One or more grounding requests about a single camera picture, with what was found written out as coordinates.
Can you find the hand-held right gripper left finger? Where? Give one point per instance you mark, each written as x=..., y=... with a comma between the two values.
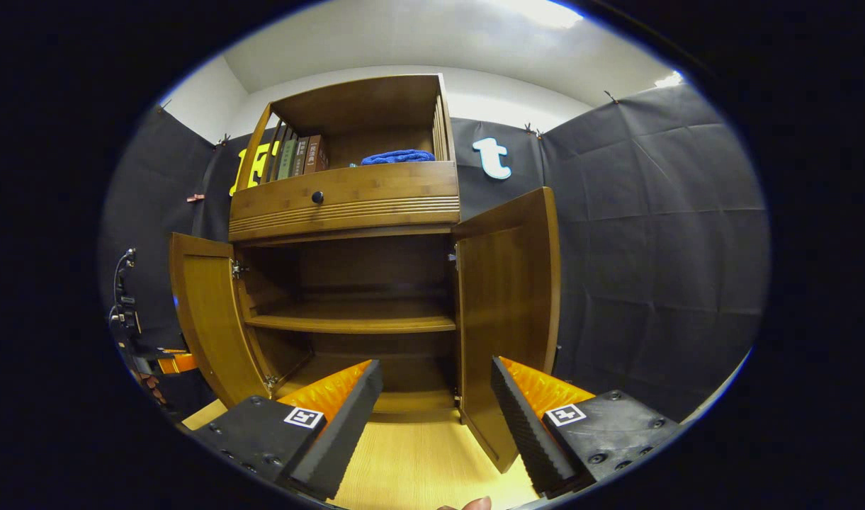
x=343, y=432

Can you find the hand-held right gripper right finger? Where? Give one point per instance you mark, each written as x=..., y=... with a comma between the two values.
x=524, y=432

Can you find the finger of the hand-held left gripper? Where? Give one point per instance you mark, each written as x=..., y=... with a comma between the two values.
x=178, y=363

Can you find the wooden cabinet door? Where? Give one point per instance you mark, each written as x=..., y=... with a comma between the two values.
x=212, y=312
x=503, y=297

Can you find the wooden double-door shoe cabinet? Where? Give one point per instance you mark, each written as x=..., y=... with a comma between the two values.
x=361, y=103

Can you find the metal door hinge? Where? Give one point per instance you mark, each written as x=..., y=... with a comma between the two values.
x=452, y=259
x=238, y=269
x=270, y=382

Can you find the wooden inner cabinet shelf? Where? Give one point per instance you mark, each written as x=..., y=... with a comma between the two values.
x=354, y=317

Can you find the wooden cabinet drawer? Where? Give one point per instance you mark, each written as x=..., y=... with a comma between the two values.
x=375, y=188

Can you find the black backdrop cloth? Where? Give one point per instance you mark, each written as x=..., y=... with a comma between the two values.
x=652, y=248

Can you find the dark brown book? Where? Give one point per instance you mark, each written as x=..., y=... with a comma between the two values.
x=300, y=157

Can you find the blue folded towel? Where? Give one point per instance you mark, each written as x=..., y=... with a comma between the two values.
x=397, y=156

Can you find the small ceiling light panel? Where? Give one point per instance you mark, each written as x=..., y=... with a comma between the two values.
x=669, y=79

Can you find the long ceiling light panel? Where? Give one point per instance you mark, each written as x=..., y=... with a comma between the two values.
x=545, y=13

